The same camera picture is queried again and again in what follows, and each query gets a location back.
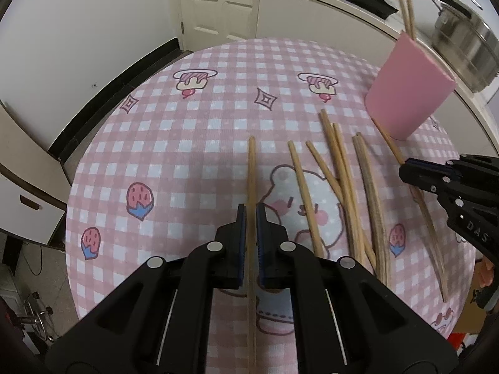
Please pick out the white door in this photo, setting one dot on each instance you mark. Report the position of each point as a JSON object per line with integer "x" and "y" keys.
{"x": 209, "y": 23}

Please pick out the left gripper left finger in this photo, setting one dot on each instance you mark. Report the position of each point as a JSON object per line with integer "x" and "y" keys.
{"x": 230, "y": 260}

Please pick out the white kitchen counter cabinet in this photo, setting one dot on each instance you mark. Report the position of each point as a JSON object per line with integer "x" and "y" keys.
{"x": 343, "y": 26}

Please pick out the pink checkered tablecloth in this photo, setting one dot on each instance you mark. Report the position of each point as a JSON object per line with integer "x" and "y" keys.
{"x": 170, "y": 166}

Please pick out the stainless steel stockpot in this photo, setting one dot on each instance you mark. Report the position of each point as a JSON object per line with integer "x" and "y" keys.
{"x": 466, "y": 42}

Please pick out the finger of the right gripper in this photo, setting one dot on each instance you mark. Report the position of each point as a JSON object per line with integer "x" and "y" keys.
{"x": 428, "y": 176}

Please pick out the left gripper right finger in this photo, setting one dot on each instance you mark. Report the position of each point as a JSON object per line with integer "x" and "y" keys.
{"x": 270, "y": 236}

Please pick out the white cabinet left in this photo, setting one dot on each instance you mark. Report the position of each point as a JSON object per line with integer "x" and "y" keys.
{"x": 34, "y": 188}

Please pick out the right hand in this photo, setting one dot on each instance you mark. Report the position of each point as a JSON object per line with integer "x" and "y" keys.
{"x": 485, "y": 272}

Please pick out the pink cup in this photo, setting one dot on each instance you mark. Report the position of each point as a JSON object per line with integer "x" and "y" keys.
{"x": 408, "y": 89}

